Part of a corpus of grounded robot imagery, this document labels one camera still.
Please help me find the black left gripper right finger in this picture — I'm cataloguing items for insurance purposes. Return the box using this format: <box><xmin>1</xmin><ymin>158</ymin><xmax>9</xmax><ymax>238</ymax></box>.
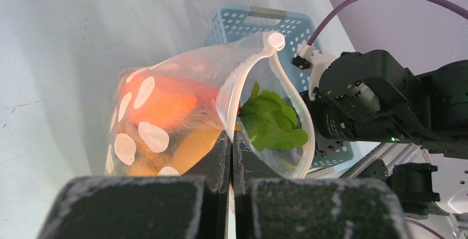
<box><xmin>232</xmin><ymin>132</ymin><xmax>412</xmax><ymax>238</ymax></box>

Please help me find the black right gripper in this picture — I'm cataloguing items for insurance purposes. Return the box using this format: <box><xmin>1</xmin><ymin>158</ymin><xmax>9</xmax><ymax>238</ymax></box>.
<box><xmin>307</xmin><ymin>50</ymin><xmax>421</xmax><ymax>144</ymax></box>

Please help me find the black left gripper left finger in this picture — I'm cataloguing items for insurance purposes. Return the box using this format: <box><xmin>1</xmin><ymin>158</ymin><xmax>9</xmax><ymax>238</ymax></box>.
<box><xmin>38</xmin><ymin>132</ymin><xmax>232</xmax><ymax>238</ymax></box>

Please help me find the yellow round fruit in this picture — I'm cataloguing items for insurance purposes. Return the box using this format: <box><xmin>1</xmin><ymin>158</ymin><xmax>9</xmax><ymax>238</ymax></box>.
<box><xmin>170</xmin><ymin>128</ymin><xmax>222</xmax><ymax>174</ymax></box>

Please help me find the green pepper stem piece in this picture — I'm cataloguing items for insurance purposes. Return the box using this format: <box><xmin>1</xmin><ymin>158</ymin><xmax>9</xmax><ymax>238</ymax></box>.
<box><xmin>238</xmin><ymin>82</ymin><xmax>309</xmax><ymax>151</ymax></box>

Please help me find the clear dotted zip top bag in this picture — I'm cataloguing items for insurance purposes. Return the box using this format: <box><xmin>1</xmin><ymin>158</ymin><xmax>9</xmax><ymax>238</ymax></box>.
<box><xmin>104</xmin><ymin>31</ymin><xmax>315</xmax><ymax>178</ymax></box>

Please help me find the light blue plastic basket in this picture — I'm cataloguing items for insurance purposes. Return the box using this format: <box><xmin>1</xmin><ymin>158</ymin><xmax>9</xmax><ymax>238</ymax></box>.
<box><xmin>206</xmin><ymin>4</ymin><xmax>355</xmax><ymax>178</ymax></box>

